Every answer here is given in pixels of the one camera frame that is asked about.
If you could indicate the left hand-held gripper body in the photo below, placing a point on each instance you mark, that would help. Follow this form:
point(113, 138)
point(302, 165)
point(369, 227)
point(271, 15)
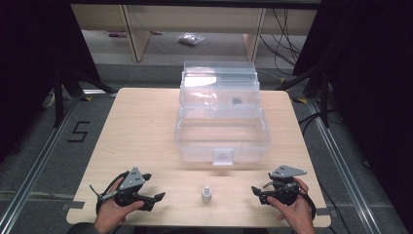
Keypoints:
point(131, 179)

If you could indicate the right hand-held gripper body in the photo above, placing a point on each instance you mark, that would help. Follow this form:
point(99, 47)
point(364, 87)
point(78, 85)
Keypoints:
point(285, 187)

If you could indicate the person's right hand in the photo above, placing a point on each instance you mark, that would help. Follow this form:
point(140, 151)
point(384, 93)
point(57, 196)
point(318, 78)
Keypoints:
point(297, 213)

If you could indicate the person's left hand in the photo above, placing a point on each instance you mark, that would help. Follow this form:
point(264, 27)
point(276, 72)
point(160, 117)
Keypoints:
point(112, 213)

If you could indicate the grey tape strip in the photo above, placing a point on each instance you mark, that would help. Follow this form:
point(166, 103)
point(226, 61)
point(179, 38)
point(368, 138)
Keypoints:
point(75, 205)
point(322, 211)

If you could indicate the small white bottle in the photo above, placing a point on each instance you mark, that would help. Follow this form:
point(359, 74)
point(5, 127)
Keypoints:
point(206, 194)

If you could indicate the clear plastic storage box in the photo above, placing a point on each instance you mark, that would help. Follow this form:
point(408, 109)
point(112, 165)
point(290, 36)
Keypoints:
point(222, 130)

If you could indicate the black metal stand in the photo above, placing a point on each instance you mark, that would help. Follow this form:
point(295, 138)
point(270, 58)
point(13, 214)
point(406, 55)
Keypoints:
point(58, 97)
point(324, 97)

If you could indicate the clear plastic bag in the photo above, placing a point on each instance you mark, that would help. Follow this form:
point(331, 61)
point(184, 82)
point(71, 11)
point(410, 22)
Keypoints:
point(191, 39)

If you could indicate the pink flat item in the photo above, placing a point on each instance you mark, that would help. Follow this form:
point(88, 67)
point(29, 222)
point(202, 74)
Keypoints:
point(117, 33)

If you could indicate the black curtain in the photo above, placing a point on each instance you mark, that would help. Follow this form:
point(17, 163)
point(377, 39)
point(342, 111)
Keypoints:
point(373, 65)
point(29, 48)

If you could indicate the light wooden shelf unit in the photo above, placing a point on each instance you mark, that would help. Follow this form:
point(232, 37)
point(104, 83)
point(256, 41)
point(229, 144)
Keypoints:
point(195, 19)

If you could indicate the aluminium floor rail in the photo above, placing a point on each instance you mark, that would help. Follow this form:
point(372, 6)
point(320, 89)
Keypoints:
point(344, 162)
point(39, 162)

